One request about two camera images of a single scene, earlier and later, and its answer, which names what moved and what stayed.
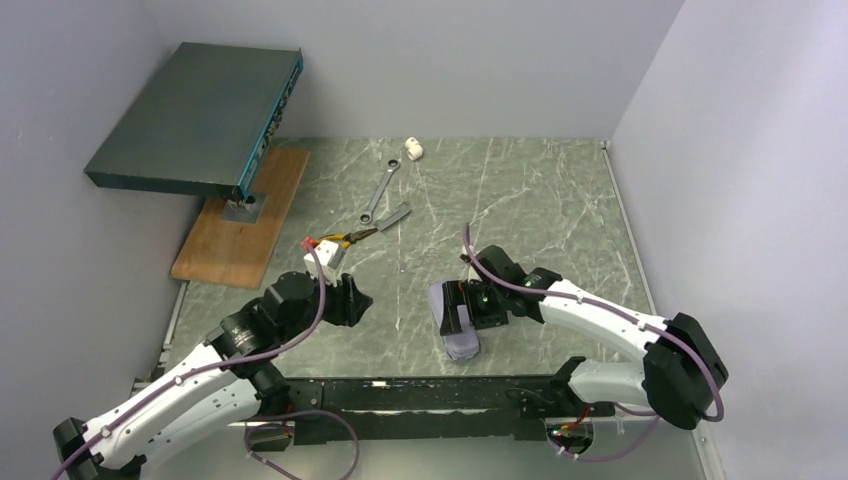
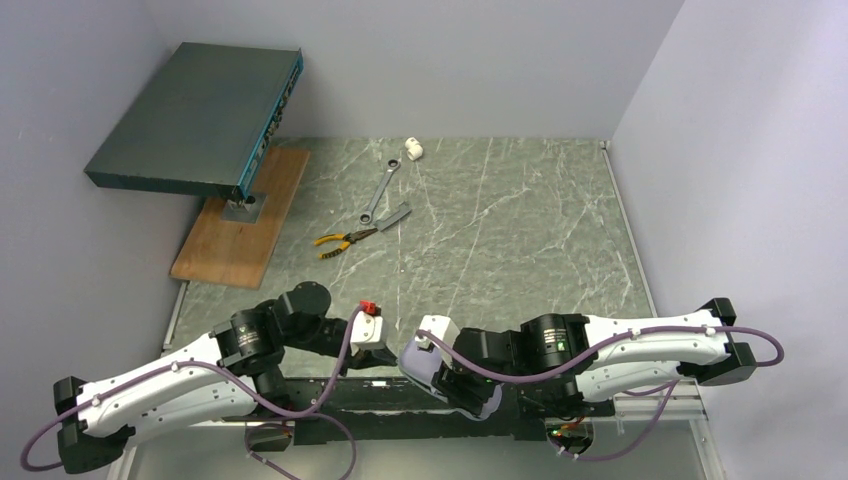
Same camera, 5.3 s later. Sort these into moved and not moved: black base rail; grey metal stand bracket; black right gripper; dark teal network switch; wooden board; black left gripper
Moved: black left gripper; black right gripper
Not moved: dark teal network switch; black base rail; grey metal stand bracket; wooden board
